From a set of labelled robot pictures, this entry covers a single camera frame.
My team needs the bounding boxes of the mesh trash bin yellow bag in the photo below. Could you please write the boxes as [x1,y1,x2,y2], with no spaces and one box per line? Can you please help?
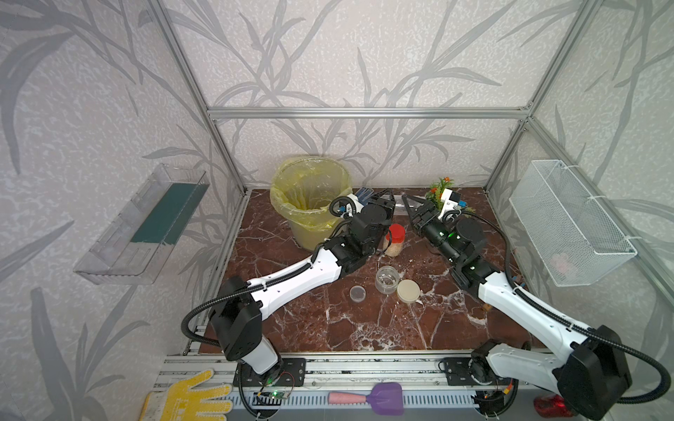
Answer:
[270,156,352,251]

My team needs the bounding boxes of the yellow dotted work glove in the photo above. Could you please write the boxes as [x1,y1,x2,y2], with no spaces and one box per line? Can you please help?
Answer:
[140,369,233,421]

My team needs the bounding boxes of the blue dotted work glove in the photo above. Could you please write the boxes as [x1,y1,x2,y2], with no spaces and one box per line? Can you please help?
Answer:
[355,187,374,205]

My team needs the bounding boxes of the white wire wall basket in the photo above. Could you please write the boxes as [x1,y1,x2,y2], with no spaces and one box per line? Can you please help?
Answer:
[510,160,637,287]

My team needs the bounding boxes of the white pot artificial flowers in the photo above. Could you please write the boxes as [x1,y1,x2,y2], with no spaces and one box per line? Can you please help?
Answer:
[425,177,454,210]

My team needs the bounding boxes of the purple scoop pink handle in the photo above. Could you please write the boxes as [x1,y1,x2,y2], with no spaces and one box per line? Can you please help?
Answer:
[328,382,405,416]

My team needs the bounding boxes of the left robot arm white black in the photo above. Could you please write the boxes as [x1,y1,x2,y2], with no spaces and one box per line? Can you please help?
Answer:
[181,189,396,385]

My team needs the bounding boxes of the red lid oatmeal jar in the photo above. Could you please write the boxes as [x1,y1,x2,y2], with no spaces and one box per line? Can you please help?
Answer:
[384,224,407,257]

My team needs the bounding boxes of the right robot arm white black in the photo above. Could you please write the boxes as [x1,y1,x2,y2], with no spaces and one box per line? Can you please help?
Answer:
[401,195,672,420]

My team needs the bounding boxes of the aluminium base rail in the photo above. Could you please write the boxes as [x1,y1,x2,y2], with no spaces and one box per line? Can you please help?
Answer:
[152,351,596,393]

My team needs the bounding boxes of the green circuit board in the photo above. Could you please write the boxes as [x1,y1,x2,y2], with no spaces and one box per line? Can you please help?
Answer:
[256,389,292,405]

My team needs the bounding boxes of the clear plastic wall shelf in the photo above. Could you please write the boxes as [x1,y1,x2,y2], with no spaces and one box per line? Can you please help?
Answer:
[74,163,210,285]

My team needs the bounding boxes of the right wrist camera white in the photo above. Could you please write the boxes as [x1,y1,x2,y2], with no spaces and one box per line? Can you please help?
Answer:
[439,189,467,219]

